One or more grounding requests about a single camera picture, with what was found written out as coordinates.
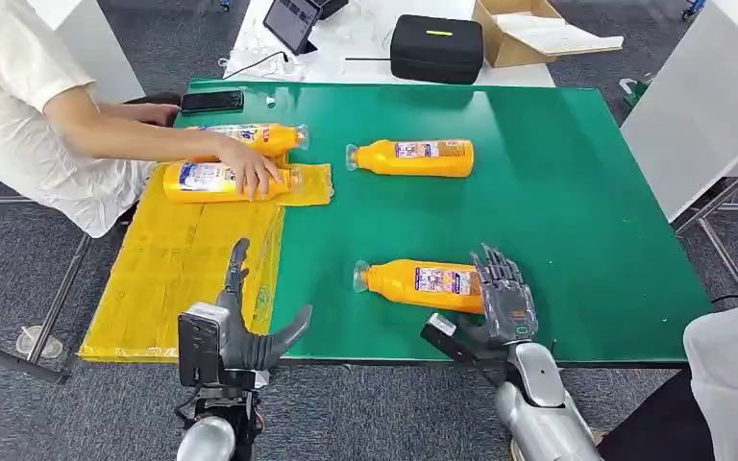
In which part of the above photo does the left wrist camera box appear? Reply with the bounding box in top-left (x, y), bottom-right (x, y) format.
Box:
top-left (176, 303), bottom-right (233, 389)

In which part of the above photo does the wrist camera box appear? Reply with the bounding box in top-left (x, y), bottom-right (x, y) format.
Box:
top-left (176, 303), bottom-right (233, 389)
top-left (419, 311), bottom-right (510, 386)

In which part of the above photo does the white side table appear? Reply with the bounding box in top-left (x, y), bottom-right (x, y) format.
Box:
top-left (620, 0), bottom-right (738, 224)
top-left (25, 0), bottom-right (147, 105)

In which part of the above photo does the black tablet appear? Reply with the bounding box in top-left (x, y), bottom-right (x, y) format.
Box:
top-left (262, 0), bottom-right (323, 57)

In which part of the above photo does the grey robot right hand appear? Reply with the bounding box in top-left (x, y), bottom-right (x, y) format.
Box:
top-left (457, 243), bottom-right (540, 350)

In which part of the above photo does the green plastic item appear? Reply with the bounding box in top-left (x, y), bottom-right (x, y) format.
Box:
top-left (620, 73), bottom-right (655, 110)

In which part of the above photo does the person's left hand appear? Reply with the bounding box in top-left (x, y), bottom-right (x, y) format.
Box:
top-left (133, 101), bottom-right (182, 127)

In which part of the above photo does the yellow plastic sheet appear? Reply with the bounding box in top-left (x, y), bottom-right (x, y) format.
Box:
top-left (78, 163), bottom-right (287, 365)

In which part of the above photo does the black device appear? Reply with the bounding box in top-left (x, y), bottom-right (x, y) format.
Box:
top-left (307, 0), bottom-right (350, 20)

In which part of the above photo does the black zip case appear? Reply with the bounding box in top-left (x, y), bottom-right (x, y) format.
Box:
top-left (389, 13), bottom-right (485, 85)

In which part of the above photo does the open cardboard box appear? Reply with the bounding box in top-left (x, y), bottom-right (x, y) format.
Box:
top-left (472, 0), bottom-right (578, 69)

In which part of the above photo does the person's right hand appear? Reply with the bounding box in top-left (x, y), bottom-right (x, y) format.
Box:
top-left (215, 136), bottom-right (283, 203)

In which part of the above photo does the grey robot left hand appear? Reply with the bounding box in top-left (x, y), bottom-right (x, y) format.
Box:
top-left (215, 238), bottom-right (314, 375)

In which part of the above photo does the round clear floor pad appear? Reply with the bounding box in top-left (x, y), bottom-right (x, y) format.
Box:
top-left (15, 324), bottom-right (64, 361)

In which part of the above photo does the white cable bundle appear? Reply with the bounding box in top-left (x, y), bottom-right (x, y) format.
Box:
top-left (217, 28), bottom-right (309, 83)

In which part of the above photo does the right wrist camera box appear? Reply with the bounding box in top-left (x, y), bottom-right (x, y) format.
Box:
top-left (419, 311), bottom-right (510, 386)

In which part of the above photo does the white foam sheet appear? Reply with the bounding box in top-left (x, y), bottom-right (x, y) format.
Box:
top-left (495, 12), bottom-right (625, 58)

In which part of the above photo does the orange drink bottle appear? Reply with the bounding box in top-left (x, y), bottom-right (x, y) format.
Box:
top-left (162, 160), bottom-right (304, 206)
top-left (352, 257), bottom-right (486, 316)
top-left (345, 138), bottom-right (476, 179)
top-left (185, 122), bottom-right (310, 163)

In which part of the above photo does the grey metal table leg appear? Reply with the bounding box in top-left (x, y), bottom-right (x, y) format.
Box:
top-left (0, 231), bottom-right (93, 386)
top-left (671, 147), bottom-right (738, 298)

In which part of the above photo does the black smartphone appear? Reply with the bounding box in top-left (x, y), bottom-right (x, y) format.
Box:
top-left (180, 89), bottom-right (245, 116)

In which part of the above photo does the green table mat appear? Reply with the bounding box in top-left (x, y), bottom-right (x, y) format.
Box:
top-left (174, 77), bottom-right (714, 367)

